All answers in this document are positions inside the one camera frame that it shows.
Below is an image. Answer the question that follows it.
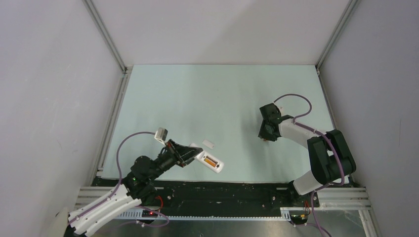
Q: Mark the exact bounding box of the controller board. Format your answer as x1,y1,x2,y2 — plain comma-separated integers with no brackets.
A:
141,209,159,218
290,214,310,225

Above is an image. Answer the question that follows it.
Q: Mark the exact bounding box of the right controller board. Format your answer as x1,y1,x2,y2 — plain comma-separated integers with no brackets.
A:
290,214,310,225

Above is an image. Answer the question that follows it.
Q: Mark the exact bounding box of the aluminium frame rail front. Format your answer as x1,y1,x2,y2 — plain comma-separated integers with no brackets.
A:
76,186,372,221

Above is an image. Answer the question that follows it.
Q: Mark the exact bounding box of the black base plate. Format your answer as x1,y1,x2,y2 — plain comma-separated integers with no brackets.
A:
91,177,320,218

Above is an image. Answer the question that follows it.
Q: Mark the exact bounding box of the white battery cover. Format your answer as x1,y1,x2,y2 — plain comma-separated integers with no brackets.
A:
202,139,215,149

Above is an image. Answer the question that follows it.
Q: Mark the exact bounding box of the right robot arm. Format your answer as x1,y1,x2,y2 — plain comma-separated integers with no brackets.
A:
258,103,356,206

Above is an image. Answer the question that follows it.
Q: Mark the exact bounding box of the right aluminium frame post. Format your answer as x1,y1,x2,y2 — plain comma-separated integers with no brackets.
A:
315,0,361,75

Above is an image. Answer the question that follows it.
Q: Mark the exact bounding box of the left aluminium frame post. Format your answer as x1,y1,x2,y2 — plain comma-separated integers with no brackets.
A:
83,0,130,176

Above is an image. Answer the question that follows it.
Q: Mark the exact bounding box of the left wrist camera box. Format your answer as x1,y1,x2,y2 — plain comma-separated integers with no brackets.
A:
154,127,168,146

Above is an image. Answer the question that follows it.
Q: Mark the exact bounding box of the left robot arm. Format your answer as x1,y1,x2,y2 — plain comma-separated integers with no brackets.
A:
64,139,204,237

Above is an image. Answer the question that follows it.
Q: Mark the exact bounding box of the white remote control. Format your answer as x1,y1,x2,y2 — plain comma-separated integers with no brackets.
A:
190,143,224,173

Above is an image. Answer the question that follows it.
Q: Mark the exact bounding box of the aluminium frame post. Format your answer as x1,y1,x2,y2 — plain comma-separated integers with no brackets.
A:
315,0,361,75
83,0,130,176

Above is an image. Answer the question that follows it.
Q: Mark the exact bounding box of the left controller board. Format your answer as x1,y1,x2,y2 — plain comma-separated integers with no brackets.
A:
141,209,159,218

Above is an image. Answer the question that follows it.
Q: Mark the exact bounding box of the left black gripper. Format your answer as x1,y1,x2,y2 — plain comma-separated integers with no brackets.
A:
148,138,204,180

